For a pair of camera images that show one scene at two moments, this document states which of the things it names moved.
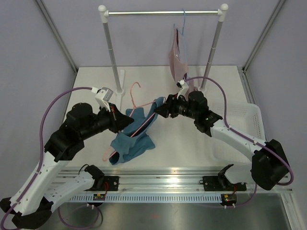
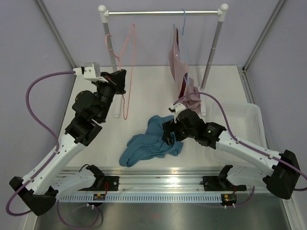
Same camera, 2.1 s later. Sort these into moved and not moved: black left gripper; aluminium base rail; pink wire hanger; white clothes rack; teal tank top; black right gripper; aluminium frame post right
Moved: teal tank top; black left gripper; pink wire hanger; black right gripper
Not moved: aluminium frame post right; white clothes rack; aluminium base rail
